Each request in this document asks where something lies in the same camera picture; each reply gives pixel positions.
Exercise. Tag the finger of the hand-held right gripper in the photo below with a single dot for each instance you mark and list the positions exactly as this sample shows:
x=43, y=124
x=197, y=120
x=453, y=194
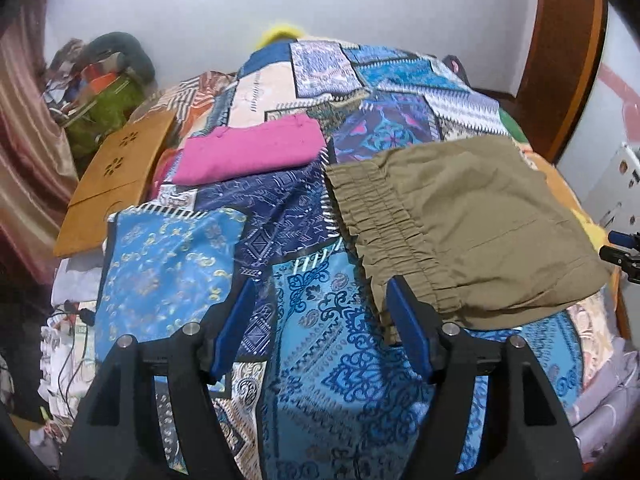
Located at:
x=620, y=250

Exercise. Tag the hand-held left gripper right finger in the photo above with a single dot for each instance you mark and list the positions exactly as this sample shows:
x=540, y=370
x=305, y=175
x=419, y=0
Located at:
x=410, y=325

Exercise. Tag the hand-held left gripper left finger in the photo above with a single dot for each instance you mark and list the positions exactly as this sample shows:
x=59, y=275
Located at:
x=234, y=322

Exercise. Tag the olive green pants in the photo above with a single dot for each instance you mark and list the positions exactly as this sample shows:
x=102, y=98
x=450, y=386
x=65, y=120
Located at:
x=465, y=230

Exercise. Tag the white appliance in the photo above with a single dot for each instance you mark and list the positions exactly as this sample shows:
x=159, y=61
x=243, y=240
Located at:
x=617, y=190

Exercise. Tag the blue patchwork printed blanket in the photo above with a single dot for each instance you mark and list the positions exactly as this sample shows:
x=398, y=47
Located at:
x=320, y=260

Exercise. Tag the folded pink garment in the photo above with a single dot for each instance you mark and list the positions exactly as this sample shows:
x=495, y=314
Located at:
x=250, y=152

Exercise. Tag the wooden lap table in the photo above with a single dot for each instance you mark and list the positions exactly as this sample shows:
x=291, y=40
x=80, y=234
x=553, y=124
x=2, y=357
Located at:
x=116, y=180

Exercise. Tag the wooden door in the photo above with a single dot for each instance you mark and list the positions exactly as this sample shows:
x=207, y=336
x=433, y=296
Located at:
x=560, y=55

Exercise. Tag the orange striped bedsheet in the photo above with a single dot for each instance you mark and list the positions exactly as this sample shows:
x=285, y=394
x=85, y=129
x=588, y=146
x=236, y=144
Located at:
x=190, y=97

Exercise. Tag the green bag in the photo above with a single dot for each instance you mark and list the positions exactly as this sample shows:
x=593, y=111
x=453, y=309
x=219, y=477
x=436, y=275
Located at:
x=102, y=115

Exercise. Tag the pink curtain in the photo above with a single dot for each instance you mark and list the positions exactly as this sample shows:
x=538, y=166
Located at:
x=27, y=145

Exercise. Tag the grey neck pillow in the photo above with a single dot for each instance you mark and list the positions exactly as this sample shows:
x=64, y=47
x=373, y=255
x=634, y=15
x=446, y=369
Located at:
x=125, y=50

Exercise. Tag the pile of clutter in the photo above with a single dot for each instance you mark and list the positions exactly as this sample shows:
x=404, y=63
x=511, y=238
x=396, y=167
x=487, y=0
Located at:
x=67, y=77

